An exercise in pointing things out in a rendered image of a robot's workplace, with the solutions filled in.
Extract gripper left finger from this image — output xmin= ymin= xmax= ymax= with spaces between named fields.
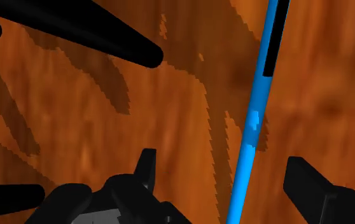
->
xmin=24 ymin=148 xmax=193 ymax=224

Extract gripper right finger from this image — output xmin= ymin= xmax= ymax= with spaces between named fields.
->
xmin=282 ymin=156 xmax=355 ymax=224

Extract blue pen with black clip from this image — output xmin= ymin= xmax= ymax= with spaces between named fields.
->
xmin=225 ymin=0 xmax=291 ymax=224

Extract long black tapered handle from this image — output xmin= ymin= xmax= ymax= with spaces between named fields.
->
xmin=0 ymin=0 xmax=165 ymax=69

